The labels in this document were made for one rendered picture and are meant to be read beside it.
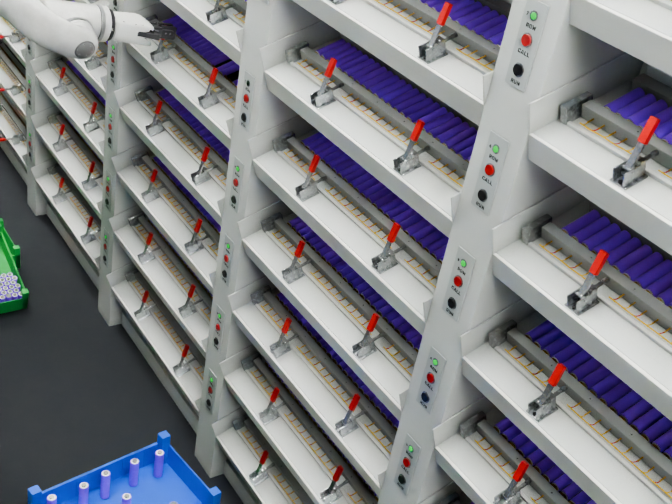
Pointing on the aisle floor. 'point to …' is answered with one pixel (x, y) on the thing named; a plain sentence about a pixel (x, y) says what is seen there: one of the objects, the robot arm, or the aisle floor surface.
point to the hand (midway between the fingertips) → (166, 31)
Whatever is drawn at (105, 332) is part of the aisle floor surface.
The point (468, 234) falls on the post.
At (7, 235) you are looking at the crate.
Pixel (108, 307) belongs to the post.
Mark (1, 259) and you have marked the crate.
